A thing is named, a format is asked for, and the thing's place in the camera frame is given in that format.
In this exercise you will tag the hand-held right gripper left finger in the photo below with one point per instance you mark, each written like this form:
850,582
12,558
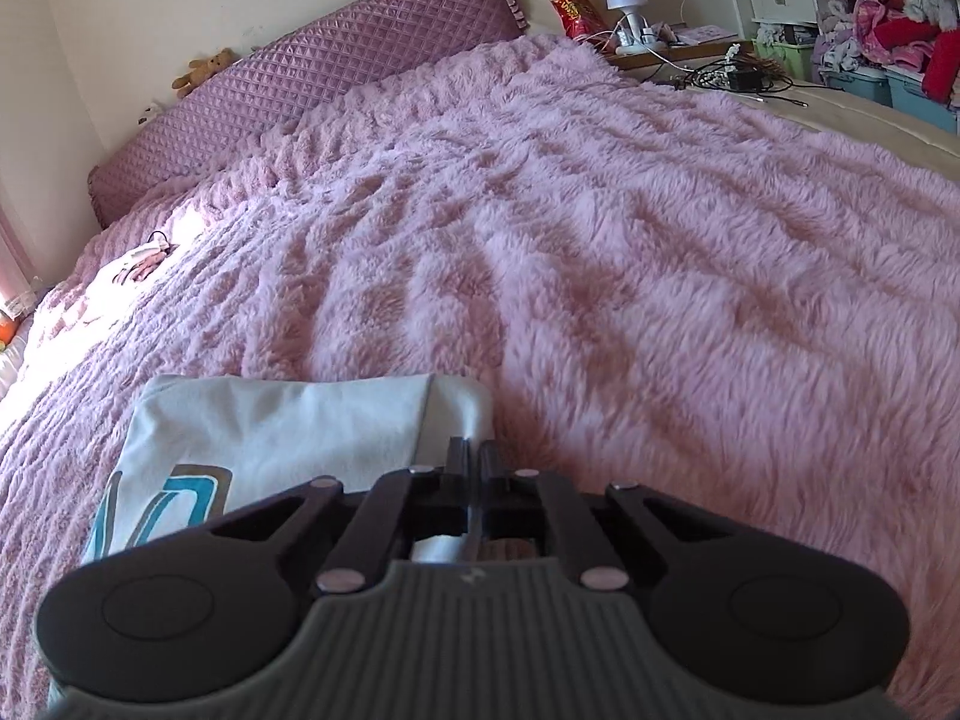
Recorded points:
457,480

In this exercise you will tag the white table lamp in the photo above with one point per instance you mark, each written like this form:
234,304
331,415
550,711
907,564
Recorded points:
626,0

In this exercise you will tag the wooden nightstand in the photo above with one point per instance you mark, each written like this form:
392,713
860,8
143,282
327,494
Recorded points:
697,45

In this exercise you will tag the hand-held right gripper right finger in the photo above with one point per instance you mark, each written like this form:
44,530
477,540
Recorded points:
489,480

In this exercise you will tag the white power strip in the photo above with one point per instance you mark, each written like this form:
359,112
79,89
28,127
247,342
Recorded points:
645,39

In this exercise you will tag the white pillow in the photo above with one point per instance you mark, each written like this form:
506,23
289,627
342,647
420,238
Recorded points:
11,379

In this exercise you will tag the pile of pink clothes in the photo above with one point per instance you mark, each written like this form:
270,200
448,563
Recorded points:
900,22

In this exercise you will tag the orange plush toy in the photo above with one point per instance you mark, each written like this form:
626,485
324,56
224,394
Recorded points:
6,330

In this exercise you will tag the pink fluffy blanket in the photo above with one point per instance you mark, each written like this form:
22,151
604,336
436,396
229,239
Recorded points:
600,277

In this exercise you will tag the brown teddy bear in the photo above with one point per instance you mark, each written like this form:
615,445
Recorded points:
206,69

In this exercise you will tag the purple quilted headboard cushion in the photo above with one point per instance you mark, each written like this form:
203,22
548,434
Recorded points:
337,52

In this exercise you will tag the blue storage bin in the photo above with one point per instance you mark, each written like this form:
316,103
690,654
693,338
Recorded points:
859,86
926,109

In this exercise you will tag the white sweatshirt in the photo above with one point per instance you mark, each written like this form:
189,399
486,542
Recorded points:
285,427

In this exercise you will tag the green storage bin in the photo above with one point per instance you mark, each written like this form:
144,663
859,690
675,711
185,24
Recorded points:
787,60

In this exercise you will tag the small pink white cloth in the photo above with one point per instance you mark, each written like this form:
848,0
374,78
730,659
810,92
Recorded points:
142,259

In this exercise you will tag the pink curtain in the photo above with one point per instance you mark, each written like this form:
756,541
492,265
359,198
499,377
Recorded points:
11,255

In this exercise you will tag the red snack bag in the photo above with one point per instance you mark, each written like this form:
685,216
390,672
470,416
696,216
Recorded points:
574,15

